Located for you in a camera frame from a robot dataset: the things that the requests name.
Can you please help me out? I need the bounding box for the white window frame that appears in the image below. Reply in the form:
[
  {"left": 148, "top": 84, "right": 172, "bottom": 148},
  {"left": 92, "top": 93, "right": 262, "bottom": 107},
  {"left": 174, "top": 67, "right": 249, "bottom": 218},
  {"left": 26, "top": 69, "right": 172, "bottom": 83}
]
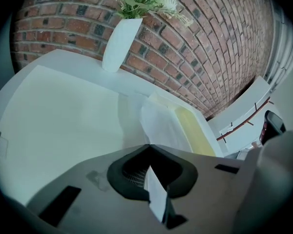
[{"left": 265, "top": 6, "right": 293, "bottom": 87}]

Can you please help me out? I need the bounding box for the white cabinet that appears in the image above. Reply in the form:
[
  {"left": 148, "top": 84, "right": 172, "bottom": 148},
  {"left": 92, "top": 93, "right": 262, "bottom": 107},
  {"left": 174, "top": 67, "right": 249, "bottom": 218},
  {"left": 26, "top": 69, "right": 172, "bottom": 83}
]
[{"left": 0, "top": 49, "right": 226, "bottom": 207}]

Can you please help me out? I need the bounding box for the white shelf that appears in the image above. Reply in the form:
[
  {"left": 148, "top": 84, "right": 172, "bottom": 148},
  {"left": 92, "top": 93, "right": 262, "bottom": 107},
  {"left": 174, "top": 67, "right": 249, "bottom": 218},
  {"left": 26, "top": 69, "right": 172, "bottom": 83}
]
[{"left": 207, "top": 76, "right": 275, "bottom": 153}]

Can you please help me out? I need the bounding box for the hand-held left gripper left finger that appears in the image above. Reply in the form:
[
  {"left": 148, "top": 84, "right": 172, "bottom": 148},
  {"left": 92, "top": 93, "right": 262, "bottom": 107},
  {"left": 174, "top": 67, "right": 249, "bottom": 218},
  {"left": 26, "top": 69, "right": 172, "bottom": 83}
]
[{"left": 26, "top": 144, "right": 169, "bottom": 234}]

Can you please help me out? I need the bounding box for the artificial white flower bouquet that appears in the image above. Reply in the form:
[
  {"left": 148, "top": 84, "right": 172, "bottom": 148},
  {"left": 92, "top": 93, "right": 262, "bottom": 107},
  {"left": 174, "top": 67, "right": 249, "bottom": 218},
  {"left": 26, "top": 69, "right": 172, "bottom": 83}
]
[{"left": 114, "top": 0, "right": 194, "bottom": 28}]

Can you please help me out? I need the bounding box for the white vase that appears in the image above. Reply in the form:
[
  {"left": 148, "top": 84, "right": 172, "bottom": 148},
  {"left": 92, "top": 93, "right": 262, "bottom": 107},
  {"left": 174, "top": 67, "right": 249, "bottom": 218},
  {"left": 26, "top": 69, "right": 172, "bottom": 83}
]
[{"left": 102, "top": 18, "right": 144, "bottom": 73}]

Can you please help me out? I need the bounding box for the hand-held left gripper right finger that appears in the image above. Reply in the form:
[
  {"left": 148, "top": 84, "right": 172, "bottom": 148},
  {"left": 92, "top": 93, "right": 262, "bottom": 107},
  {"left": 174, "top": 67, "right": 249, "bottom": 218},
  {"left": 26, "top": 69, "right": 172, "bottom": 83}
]
[{"left": 149, "top": 144, "right": 248, "bottom": 234}]

